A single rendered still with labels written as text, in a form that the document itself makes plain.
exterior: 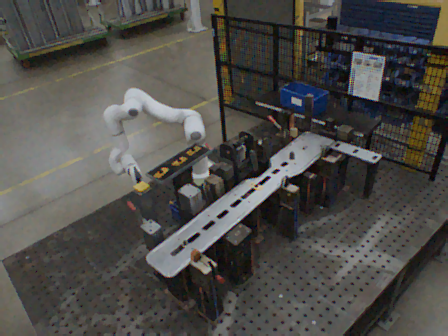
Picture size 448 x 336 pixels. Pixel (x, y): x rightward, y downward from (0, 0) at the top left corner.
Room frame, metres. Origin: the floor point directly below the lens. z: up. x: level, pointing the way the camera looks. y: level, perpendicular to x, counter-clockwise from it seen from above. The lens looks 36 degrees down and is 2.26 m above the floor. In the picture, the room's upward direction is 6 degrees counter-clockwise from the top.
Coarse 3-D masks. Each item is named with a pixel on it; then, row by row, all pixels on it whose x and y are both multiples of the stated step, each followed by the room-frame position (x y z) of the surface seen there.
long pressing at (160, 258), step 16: (304, 144) 1.95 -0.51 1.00; (320, 144) 1.93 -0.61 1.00; (272, 160) 1.81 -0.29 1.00; (288, 160) 1.79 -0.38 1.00; (304, 160) 1.78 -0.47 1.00; (272, 176) 1.65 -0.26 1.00; (240, 192) 1.54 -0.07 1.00; (256, 192) 1.53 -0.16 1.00; (272, 192) 1.52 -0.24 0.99; (208, 208) 1.43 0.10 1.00; (224, 208) 1.43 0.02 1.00; (240, 208) 1.41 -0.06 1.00; (192, 224) 1.33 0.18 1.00; (224, 224) 1.31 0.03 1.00; (176, 240) 1.23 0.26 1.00; (208, 240) 1.21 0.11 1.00; (160, 256) 1.14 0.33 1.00; (176, 256) 1.13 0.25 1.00; (160, 272) 1.06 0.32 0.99; (176, 272) 1.05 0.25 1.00
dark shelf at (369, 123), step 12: (264, 96) 2.64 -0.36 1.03; (276, 96) 2.62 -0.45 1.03; (276, 108) 2.44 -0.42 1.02; (288, 108) 2.40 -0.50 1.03; (336, 108) 2.33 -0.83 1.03; (312, 120) 2.23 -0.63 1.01; (324, 120) 2.18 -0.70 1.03; (336, 120) 2.16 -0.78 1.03; (348, 120) 2.14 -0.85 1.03; (360, 120) 2.13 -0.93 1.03; (372, 120) 2.11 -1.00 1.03; (360, 132) 1.98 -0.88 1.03
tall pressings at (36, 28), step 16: (0, 0) 7.39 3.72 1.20; (16, 0) 7.74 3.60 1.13; (32, 0) 7.84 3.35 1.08; (48, 0) 8.30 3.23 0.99; (64, 0) 8.46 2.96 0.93; (16, 16) 7.43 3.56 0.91; (32, 16) 7.61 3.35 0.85; (48, 16) 7.95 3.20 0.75; (64, 16) 8.12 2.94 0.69; (80, 16) 8.28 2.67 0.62; (16, 32) 7.38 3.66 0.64; (32, 32) 7.54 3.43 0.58; (48, 32) 7.91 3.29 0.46; (64, 32) 8.08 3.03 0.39; (80, 32) 8.27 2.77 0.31
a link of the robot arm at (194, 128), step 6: (186, 120) 2.01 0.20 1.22; (192, 120) 1.99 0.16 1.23; (198, 120) 1.99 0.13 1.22; (186, 126) 1.96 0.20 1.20; (192, 126) 1.93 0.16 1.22; (198, 126) 1.93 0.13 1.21; (186, 132) 1.93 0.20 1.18; (192, 132) 1.91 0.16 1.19; (198, 132) 1.91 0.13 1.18; (204, 132) 1.94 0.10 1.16; (186, 138) 1.93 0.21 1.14; (192, 138) 1.91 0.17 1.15; (198, 138) 1.91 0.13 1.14; (204, 138) 1.95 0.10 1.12; (204, 144) 2.01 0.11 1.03
